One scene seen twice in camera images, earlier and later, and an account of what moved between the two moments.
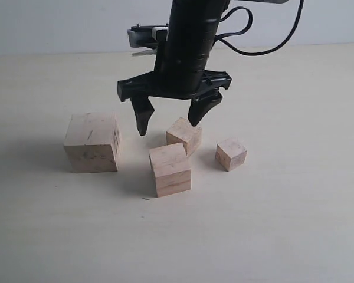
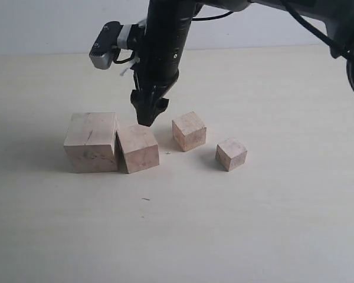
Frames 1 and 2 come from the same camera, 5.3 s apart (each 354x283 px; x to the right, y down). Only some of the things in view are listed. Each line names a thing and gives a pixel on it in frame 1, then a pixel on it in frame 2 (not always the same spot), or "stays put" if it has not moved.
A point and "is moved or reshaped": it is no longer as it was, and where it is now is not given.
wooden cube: x=182 y=131 is moved or reshaped
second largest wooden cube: x=171 y=169 → x=137 y=147
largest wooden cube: x=92 y=142 stays put
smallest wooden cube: x=230 y=152 stays put
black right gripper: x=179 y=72 → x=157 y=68
